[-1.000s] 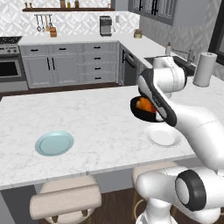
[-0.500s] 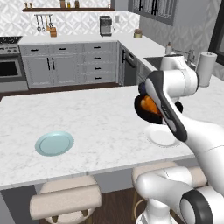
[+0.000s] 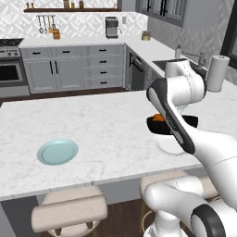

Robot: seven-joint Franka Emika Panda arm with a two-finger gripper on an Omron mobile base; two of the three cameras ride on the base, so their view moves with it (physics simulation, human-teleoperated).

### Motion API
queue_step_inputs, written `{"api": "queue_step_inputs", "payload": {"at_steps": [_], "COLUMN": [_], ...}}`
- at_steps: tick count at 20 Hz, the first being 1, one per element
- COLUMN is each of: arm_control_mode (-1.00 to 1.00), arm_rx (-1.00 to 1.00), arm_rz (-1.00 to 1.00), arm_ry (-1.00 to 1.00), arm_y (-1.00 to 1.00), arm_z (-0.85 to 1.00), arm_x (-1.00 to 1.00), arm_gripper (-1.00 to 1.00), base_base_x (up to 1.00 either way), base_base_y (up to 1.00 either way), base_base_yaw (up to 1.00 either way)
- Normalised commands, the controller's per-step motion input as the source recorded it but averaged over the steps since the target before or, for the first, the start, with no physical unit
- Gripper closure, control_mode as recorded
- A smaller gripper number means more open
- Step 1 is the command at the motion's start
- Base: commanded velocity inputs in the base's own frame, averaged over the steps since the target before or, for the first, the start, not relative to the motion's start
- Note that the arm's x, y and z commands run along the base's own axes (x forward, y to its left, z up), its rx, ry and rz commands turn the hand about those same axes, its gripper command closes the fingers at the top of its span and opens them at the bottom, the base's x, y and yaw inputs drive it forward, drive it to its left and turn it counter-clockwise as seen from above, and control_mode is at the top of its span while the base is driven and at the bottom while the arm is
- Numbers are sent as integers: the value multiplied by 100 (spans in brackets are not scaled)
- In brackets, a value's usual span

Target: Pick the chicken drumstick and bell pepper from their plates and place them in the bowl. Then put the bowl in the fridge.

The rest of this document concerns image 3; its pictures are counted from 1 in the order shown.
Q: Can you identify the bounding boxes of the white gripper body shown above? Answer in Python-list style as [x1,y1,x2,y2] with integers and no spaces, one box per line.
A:
[176,104,193,118]

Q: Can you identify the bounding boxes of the black bowl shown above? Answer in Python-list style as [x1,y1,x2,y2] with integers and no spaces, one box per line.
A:
[145,113,199,136]

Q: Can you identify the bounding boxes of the white plate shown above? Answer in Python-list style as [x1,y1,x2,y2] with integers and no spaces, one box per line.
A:
[153,133,188,156]

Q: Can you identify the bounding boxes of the grey cupboard under sink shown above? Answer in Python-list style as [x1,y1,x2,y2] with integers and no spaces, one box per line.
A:
[144,66,165,91]

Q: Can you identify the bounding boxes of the white paper towel roll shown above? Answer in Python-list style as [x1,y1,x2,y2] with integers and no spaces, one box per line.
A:
[206,55,231,94]

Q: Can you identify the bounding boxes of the dark sink basin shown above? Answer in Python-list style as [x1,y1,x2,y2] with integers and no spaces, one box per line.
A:
[152,57,208,79]

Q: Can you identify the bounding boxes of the silver tap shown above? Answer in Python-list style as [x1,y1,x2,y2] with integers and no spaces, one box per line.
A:
[181,51,207,70]

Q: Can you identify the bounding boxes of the white soap dispenser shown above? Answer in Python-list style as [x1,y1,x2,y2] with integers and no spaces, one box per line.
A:
[174,44,183,59]

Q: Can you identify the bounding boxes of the dark dishwasher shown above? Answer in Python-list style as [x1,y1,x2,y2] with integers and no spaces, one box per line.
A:
[129,51,146,92]

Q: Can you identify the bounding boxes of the beige cushioned stool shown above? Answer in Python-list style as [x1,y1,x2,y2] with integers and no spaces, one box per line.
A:
[31,184,109,237]
[139,170,220,234]

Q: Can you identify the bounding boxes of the small potted plant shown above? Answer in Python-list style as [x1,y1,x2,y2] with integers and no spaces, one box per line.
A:
[141,30,152,42]

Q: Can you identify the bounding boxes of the dark framed window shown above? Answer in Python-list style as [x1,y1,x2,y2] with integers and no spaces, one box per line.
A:
[219,0,237,61]

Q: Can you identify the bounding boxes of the black coffee machine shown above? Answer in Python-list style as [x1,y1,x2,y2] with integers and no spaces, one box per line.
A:
[105,16,120,40]

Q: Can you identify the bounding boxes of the grey cupboard run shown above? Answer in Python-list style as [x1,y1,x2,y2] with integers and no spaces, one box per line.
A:
[20,44,126,94]

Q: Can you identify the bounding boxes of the light blue plate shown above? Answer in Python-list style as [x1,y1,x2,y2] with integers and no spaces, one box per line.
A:
[36,138,80,167]

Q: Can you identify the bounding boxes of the brown knife block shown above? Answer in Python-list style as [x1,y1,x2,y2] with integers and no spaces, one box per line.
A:
[52,28,62,41]

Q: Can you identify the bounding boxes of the steel oven with hob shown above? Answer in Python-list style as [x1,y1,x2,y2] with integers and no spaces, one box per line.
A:
[0,38,31,99]

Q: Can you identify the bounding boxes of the glass-front wall cupboard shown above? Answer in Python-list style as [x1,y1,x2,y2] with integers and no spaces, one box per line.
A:
[134,0,190,28]

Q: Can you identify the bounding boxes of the dark wooden wall shelf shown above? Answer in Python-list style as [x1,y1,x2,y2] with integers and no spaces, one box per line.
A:
[23,7,122,14]

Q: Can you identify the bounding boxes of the rail with hanging tools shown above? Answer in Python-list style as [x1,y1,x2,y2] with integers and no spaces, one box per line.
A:
[35,14,57,34]

